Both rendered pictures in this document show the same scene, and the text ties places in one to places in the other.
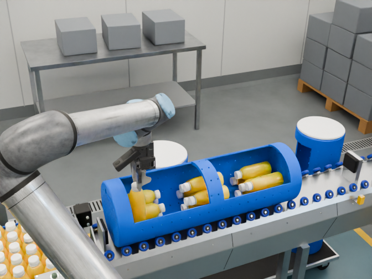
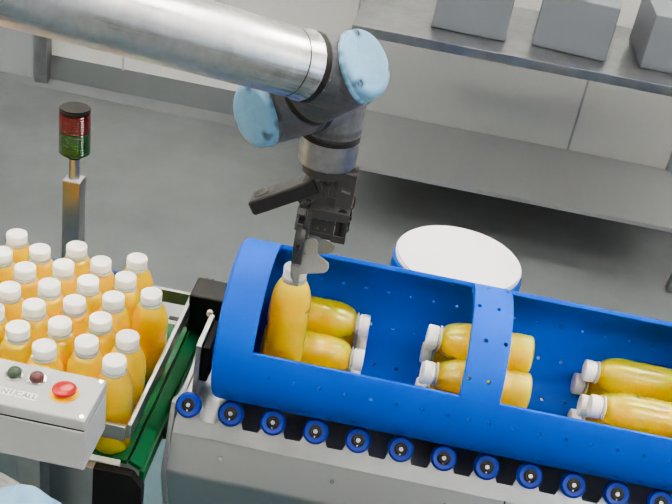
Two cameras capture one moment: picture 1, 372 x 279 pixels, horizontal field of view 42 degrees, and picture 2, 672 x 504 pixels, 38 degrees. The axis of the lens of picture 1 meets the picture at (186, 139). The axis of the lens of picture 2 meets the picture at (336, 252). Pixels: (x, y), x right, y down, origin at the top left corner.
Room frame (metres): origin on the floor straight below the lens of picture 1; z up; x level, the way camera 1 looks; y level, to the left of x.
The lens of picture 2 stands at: (0.40, -0.46, 2.10)
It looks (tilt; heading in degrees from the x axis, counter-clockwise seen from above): 31 degrees down; 27
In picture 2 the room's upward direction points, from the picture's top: 10 degrees clockwise
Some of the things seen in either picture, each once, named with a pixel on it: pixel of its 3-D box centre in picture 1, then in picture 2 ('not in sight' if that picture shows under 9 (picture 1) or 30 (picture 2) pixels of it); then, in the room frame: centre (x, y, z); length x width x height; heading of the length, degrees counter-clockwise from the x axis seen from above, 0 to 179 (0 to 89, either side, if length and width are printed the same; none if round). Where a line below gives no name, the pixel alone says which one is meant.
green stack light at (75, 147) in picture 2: not in sight; (74, 141); (1.74, 0.84, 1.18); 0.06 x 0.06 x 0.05
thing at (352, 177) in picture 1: (350, 168); not in sight; (2.11, -0.87, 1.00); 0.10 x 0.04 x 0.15; 24
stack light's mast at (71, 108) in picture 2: not in sight; (74, 143); (1.74, 0.84, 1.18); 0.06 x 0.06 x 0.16
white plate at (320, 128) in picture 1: (320, 127); not in sight; (2.50, -0.80, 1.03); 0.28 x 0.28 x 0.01
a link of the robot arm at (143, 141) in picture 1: (139, 136); (328, 149); (1.59, 0.18, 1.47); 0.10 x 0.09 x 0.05; 24
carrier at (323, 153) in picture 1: (309, 188); not in sight; (2.50, -0.80, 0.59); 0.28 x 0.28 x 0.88
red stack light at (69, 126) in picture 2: not in sight; (75, 120); (1.74, 0.84, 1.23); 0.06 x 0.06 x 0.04
